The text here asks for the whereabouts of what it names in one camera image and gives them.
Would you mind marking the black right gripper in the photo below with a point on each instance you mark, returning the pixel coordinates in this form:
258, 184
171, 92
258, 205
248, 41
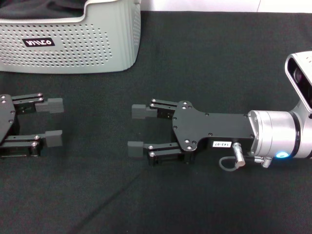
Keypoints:
195, 126

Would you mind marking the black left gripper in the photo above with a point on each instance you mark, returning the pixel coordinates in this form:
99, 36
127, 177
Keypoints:
7, 114

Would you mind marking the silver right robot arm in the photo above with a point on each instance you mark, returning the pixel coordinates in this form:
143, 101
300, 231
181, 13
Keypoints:
275, 131

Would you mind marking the grey perforated storage box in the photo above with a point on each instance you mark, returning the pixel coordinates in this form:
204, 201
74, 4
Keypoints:
73, 53

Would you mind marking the dark cloth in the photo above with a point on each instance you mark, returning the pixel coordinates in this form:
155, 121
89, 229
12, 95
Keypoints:
36, 8

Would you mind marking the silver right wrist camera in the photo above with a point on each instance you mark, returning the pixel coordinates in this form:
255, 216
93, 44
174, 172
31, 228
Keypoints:
296, 78

